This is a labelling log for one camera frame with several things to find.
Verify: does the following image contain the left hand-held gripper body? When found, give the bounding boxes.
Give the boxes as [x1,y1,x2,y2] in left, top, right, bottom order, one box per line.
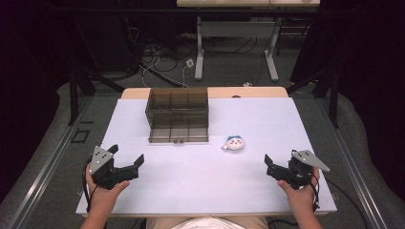
[88,145,140,191]

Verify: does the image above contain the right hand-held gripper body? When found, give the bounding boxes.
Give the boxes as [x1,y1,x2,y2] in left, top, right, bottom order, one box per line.
[266,149,331,191]

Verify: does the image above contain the white plush toy blue hair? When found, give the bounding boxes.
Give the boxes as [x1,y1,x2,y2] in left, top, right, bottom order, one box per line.
[221,135,245,153]

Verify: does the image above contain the transparent brown drawer box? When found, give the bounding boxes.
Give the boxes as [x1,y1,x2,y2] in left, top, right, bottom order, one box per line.
[144,87,210,144]

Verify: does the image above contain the person's left hand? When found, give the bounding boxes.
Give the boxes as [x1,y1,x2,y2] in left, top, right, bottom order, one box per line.
[85,163,131,216]

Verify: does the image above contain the person's right hand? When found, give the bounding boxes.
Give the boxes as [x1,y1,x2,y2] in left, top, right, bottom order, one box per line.
[277,167,321,214]

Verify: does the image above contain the black metal stand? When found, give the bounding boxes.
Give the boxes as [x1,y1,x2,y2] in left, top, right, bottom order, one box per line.
[67,60,126,127]
[286,68,340,129]

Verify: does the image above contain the white table mat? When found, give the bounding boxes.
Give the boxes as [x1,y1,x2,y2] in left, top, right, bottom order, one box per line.
[75,97,338,216]

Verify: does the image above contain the person's white shirt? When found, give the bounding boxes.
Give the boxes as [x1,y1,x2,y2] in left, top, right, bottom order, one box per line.
[171,217,246,229]

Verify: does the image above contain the black curtain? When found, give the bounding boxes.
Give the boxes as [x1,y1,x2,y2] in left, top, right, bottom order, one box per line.
[0,0,96,204]
[290,0,405,201]

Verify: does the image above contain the white desk with metal legs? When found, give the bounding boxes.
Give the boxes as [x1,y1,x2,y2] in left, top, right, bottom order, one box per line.
[176,0,321,82]

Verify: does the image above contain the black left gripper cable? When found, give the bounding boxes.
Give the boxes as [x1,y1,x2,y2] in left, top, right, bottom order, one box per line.
[81,157,99,214]

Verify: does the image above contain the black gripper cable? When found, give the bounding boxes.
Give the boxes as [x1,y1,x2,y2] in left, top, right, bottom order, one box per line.
[309,173,368,229]
[81,157,99,214]

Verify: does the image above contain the aluminium floor rail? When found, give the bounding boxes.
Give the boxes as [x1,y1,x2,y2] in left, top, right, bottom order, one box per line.
[318,97,390,229]
[6,94,94,229]

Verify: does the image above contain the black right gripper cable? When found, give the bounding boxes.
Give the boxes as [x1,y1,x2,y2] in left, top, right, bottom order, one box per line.
[309,173,368,229]

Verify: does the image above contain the tangle of floor cables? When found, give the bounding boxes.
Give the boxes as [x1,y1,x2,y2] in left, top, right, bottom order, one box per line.
[127,27,262,89]

